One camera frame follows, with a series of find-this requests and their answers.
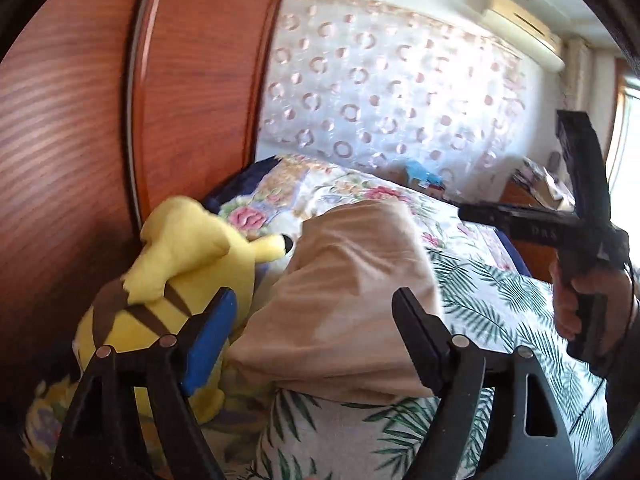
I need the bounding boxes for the beige printed t-shirt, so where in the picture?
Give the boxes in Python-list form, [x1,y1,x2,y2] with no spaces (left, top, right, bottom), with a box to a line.
[227,200,444,404]

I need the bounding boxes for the person's right hand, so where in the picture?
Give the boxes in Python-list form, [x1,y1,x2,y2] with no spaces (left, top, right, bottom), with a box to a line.
[549,259,638,358]

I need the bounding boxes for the open cardboard box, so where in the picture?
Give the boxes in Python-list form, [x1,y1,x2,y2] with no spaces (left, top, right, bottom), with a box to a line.
[513,158,575,211]

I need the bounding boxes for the long wooden side cabinet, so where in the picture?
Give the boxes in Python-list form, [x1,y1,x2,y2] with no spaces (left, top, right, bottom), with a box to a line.
[500,180,556,283]

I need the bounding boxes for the floral bed sheet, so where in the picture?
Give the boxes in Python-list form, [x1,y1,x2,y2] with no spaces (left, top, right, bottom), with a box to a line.
[22,153,519,480]

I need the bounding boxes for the palm leaf print blanket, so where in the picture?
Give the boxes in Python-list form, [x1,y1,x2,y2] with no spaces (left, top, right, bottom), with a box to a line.
[247,252,612,479]

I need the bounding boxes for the box with blue items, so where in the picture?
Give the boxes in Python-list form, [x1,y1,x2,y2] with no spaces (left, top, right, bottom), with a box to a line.
[404,159,445,198]

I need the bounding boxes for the yellow plush toy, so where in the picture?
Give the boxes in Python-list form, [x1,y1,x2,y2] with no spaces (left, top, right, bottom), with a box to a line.
[72,195,295,426]

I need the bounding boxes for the dark blue mattress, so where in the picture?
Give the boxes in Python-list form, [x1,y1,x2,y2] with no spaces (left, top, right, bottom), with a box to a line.
[202,156,280,214]

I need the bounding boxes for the circle pattern sheer curtain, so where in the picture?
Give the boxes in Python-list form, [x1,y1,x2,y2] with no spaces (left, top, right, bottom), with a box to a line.
[258,0,526,200]

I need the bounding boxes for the wooden wardrobe sliding door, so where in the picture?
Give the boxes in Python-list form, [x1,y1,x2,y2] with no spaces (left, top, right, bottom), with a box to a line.
[1,0,281,412]

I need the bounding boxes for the white wall air conditioner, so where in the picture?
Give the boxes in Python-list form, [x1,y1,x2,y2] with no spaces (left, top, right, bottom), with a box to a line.
[464,0,565,74]

